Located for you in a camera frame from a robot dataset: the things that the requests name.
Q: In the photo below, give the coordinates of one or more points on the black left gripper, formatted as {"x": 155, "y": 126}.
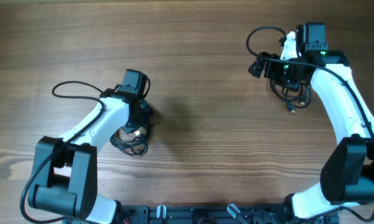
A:
{"x": 148, "y": 114}

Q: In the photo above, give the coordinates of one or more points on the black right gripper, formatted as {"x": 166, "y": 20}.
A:
{"x": 260, "y": 64}

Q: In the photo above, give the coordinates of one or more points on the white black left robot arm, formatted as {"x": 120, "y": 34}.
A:
{"x": 64, "y": 172}

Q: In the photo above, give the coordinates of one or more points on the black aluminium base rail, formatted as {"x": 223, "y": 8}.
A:
{"x": 269, "y": 213}

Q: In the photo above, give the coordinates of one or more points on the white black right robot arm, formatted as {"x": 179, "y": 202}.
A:
{"x": 347, "y": 178}

